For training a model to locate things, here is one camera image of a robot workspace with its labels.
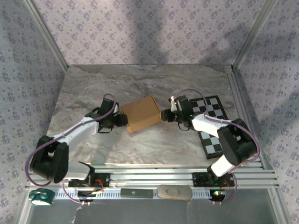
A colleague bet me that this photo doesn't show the brown cardboard paper box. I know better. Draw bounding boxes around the brown cardboard paper box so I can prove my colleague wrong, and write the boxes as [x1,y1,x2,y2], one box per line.
[121,95,162,133]

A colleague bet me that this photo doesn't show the aluminium side rail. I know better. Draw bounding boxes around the aluminium side rail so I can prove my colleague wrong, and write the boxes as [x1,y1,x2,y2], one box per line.
[225,65,268,170]

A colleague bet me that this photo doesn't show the black right controller board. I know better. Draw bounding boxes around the black right controller board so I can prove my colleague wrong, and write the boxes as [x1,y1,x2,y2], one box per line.
[209,189,227,203]

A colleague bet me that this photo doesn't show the aluminium corner post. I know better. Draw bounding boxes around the aluminium corner post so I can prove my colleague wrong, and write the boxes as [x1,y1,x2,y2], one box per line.
[232,0,278,68]
[23,0,70,70]

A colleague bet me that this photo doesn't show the dark rectangular bar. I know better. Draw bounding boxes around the dark rectangular bar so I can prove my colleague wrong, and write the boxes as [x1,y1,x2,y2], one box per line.
[120,188,155,199]

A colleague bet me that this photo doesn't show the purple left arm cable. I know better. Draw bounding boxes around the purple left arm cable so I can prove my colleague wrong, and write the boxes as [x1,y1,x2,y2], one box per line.
[25,93,119,206]

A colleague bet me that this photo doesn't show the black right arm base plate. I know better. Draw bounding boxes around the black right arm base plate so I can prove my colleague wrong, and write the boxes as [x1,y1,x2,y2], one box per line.
[192,172,235,188]

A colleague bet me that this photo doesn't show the aluminium frame rails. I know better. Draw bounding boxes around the aluminium frame rails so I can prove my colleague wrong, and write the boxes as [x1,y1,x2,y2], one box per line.
[25,163,280,190]

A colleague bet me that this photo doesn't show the grey oval metal plate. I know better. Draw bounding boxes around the grey oval metal plate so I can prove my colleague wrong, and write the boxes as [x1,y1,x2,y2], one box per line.
[157,184,193,201]

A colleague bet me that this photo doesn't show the green tape roll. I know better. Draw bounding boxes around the green tape roll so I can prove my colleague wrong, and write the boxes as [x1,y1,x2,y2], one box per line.
[28,188,56,207]

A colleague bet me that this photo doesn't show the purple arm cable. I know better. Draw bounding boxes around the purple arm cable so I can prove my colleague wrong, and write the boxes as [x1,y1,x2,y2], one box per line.
[25,93,119,206]
[171,89,261,206]

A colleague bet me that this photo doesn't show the slotted grey cable duct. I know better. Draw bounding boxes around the slotted grey cable duct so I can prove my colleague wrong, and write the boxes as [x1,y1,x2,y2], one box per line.
[53,189,212,200]

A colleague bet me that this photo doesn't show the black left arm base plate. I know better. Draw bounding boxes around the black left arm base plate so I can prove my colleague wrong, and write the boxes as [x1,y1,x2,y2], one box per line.
[68,173,111,188]

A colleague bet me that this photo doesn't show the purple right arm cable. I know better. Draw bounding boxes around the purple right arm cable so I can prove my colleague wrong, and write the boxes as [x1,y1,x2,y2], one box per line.
[171,89,261,206]

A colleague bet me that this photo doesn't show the black white checkerboard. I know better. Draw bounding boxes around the black white checkerboard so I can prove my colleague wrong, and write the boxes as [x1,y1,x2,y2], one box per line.
[188,95,228,160]

